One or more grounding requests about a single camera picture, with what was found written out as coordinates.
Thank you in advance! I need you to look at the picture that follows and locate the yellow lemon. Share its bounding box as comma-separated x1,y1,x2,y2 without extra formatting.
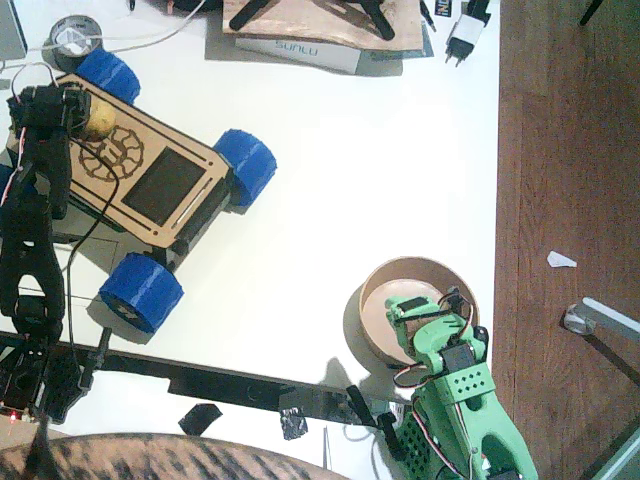
82,101,117,142

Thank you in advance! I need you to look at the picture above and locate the tan round bowl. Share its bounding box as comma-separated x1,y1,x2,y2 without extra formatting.
358,255,481,369

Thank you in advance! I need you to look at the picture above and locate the grey metal box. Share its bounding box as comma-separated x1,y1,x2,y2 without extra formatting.
0,0,29,61

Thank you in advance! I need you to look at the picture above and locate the grey tape roll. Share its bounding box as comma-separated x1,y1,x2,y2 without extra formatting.
49,14,104,71

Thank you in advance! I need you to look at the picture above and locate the black table clamp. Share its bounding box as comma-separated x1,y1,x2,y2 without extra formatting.
344,384,407,461
79,327,114,391

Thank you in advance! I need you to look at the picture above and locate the wooden rover body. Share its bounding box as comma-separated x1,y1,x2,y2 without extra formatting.
7,73,236,271

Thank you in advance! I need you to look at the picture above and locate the crumpled black tape piece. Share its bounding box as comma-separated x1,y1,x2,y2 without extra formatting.
278,407,310,442

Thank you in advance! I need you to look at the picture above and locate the grey metal furniture leg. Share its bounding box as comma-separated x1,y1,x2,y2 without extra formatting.
563,296,640,351

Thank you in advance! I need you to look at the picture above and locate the grey metal bar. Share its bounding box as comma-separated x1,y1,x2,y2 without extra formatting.
579,424,640,480

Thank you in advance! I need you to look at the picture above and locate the flat black tape piece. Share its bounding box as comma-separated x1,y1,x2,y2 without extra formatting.
178,402,224,437

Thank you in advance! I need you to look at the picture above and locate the white Sunlu box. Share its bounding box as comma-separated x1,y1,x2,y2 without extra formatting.
234,34,362,76

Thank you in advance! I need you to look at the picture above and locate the striped brown cushion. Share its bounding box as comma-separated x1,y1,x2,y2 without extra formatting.
0,433,351,480

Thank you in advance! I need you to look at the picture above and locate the wooden board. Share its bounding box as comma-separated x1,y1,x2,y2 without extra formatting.
221,0,424,51

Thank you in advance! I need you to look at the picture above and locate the white black power adapter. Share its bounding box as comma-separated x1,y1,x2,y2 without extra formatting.
443,0,494,69

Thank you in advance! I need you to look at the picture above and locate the black tripod stand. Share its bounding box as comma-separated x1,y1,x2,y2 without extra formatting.
228,0,397,41

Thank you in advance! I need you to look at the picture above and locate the black pen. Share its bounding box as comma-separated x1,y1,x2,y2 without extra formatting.
419,0,438,34

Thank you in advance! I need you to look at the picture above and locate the black chair leg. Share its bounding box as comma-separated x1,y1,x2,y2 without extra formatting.
579,0,607,27

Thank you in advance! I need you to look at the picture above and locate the wrist camera with cardboard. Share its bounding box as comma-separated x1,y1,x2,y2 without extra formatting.
438,286,477,322

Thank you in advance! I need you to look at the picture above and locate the white cable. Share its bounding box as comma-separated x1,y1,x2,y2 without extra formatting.
0,0,207,71

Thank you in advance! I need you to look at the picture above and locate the black camera cable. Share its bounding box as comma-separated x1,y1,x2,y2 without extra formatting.
62,137,121,361

